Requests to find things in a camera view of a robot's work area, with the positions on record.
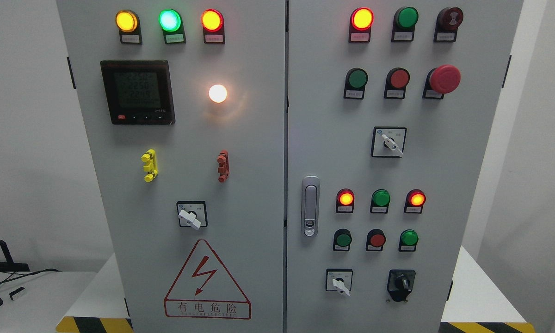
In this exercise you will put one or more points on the red push button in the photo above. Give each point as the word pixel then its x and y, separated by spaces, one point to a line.
pixel 396 83
pixel 375 240

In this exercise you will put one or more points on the yellow indicator light top left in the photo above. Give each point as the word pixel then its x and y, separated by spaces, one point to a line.
pixel 128 24

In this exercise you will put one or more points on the white selector switch lower right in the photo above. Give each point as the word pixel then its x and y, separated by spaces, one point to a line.
pixel 339 280

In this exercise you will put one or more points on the dark red buzzer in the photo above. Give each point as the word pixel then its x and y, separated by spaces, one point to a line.
pixel 447 23

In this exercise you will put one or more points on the green lit indicator light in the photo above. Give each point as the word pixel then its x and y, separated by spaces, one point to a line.
pixel 172 26

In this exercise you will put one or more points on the red lit indicator top right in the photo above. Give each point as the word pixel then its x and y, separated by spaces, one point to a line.
pixel 361 21

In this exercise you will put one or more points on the green push button upper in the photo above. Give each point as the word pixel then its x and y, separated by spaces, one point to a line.
pixel 355 82

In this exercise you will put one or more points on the red push button upper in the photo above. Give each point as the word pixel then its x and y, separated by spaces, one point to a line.
pixel 396 83

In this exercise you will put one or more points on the red lit indicator light left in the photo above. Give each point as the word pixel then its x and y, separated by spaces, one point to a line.
pixel 212 22

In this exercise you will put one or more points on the white selector switch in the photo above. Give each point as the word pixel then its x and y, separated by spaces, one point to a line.
pixel 388 142
pixel 339 280

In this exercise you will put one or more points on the green push button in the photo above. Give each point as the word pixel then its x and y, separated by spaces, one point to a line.
pixel 355 82
pixel 408 241
pixel 342 240

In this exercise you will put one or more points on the red terminal connector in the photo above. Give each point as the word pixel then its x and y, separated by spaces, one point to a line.
pixel 223 166

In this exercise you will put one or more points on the red push button lower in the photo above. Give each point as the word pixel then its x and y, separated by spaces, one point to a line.
pixel 375 240

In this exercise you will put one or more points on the green indicator light middle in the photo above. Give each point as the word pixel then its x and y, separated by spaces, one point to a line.
pixel 380 202

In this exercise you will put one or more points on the black digital power meter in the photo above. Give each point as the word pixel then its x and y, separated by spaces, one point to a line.
pixel 138 92

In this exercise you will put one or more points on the green push button lower right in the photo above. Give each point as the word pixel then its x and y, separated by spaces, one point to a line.
pixel 408 241

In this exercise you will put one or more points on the grey electrical control cabinet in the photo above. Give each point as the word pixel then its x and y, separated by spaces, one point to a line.
pixel 284 64

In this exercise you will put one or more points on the white lit indicator light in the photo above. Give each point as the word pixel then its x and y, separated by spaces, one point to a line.
pixel 218 93

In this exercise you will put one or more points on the black device with antenna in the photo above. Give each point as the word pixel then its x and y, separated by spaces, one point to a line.
pixel 9 264

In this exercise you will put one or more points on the red emergency stop mushroom button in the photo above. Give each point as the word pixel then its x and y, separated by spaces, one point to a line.
pixel 440 81

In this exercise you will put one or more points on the red lit indicator middle left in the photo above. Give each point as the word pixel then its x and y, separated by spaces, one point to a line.
pixel 345 201

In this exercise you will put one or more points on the silver cabinet door handle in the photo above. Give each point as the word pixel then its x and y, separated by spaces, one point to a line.
pixel 310 205

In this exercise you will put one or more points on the small white black adapter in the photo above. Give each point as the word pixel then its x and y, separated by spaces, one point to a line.
pixel 17 293

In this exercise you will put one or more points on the green indicator light top right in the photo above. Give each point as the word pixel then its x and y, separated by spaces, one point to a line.
pixel 404 22

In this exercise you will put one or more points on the black rotary knob switch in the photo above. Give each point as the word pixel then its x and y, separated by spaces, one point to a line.
pixel 400 284

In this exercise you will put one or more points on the yellow terminal connector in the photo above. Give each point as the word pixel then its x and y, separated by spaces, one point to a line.
pixel 149 165

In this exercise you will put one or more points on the white selector switch upper right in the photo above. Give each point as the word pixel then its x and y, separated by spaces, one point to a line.
pixel 388 142

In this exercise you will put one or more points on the white selector switch left door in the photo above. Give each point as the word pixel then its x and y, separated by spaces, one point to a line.
pixel 192 214

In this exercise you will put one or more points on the green push button lower left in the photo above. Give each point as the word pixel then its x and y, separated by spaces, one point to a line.
pixel 342 240

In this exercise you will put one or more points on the red electrical hazard warning sticker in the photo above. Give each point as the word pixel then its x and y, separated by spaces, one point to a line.
pixel 204 288

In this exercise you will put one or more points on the red lit indicator middle right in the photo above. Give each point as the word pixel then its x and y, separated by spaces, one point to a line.
pixel 414 202

